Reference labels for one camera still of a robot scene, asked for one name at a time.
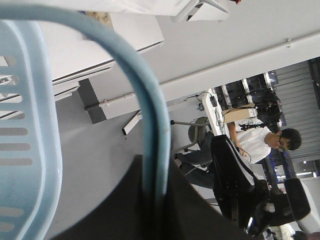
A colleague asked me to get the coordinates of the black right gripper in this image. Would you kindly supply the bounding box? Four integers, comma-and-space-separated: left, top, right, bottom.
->
210, 135, 294, 236

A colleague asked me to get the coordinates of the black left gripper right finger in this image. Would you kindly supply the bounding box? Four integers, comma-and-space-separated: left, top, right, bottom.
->
163, 160, 253, 240

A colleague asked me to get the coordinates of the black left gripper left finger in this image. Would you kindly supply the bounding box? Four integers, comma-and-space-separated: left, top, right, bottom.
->
52, 154, 148, 240

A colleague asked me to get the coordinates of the light blue shopping basket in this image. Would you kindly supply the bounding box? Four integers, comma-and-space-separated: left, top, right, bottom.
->
0, 2, 170, 240

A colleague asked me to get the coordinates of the seated person white shirt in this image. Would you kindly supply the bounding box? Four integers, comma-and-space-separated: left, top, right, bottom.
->
174, 118, 302, 189

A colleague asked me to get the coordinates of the cardboard box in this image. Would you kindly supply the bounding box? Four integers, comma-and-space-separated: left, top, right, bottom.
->
222, 108, 258, 123

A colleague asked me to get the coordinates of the white work table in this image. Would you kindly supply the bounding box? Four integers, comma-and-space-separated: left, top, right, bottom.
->
202, 88, 230, 138

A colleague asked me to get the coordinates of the white store shelf unit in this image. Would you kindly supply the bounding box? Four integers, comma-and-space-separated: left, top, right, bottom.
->
39, 13, 165, 124

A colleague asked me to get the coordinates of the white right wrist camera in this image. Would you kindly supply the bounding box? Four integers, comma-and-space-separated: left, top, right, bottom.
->
284, 178, 320, 234

